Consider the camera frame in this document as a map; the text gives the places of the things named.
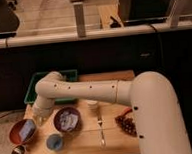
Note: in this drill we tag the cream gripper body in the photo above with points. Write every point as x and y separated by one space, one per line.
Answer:
41 116

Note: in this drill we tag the blue sponge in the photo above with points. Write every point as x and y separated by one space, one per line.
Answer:
26 130

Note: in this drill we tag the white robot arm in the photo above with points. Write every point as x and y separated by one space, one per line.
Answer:
151 96

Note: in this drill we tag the orange bowl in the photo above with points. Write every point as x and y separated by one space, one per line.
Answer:
14 133

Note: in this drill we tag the dark purple bowl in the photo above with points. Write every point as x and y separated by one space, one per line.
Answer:
69 110

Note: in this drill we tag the crumpled white paper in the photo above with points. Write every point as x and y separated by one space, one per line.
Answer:
68 121

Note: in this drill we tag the blue cup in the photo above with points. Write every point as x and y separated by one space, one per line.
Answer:
55 142

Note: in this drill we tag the small metal cup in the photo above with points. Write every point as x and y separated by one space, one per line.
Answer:
21 149

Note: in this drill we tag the green plastic tray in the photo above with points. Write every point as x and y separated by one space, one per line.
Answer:
68 75

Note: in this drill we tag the white cup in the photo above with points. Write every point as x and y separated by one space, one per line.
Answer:
92 104

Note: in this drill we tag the silver fork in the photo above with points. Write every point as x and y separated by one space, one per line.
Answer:
100 122

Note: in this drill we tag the bunch of dark grapes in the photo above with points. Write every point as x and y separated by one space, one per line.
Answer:
127 125

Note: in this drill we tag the orange carrot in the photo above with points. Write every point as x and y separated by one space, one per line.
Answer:
126 111

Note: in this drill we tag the black office chair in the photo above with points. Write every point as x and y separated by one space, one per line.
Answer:
9 21

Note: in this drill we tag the black monitor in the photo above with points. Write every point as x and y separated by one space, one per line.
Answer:
129 10

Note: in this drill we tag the grey metal post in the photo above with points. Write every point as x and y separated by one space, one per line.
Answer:
80 20

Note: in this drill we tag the grey slanted post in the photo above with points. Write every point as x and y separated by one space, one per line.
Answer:
175 13

